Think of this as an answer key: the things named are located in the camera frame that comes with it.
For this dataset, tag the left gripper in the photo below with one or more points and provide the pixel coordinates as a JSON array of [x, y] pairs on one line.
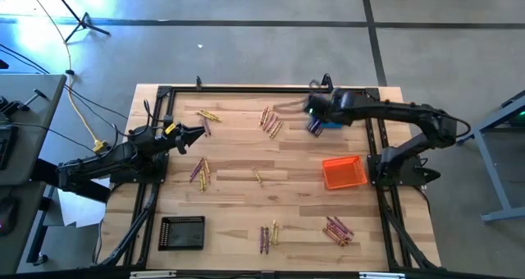
[[172, 137]]

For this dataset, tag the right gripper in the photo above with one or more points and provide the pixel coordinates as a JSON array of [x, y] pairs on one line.
[[326, 106]]

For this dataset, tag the blue plastic basket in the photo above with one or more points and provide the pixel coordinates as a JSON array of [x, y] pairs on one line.
[[331, 125]]

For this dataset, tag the orange plastic basket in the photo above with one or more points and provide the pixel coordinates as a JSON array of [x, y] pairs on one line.
[[343, 173]]

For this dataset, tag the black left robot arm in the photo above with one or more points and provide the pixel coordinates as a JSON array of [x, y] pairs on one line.
[[102, 164]]

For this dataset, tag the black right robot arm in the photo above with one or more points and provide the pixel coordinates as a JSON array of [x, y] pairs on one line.
[[410, 111]]

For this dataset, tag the yellow tag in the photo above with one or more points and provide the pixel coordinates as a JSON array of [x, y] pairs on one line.
[[170, 128]]

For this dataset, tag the black plastic basket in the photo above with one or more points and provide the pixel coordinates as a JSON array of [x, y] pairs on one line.
[[182, 233]]

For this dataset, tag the black tripod stand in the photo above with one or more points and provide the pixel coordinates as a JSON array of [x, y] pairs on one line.
[[84, 22]]

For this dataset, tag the black desk clamp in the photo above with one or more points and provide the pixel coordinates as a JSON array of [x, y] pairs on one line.
[[12, 106]]

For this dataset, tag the black keyboard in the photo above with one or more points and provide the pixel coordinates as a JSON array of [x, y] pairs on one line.
[[6, 147]]

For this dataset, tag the grey metal stand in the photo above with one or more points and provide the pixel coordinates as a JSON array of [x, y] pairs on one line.
[[494, 170]]

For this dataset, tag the black computer mouse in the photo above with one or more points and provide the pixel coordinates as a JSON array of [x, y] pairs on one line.
[[8, 215]]

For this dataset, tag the dark grey desk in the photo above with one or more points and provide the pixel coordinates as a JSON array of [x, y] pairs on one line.
[[20, 250]]

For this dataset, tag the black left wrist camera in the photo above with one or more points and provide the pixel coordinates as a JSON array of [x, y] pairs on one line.
[[168, 120]]

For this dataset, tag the black frame bracket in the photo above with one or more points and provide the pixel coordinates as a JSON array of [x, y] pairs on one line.
[[327, 82]]

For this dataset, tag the black frame clamp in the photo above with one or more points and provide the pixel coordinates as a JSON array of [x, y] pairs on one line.
[[199, 83]]

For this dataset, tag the black metal table frame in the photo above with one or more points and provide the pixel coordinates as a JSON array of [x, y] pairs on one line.
[[246, 90]]

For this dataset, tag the silver metal bracket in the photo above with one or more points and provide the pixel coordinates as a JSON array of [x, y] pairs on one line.
[[381, 275], [152, 274]]

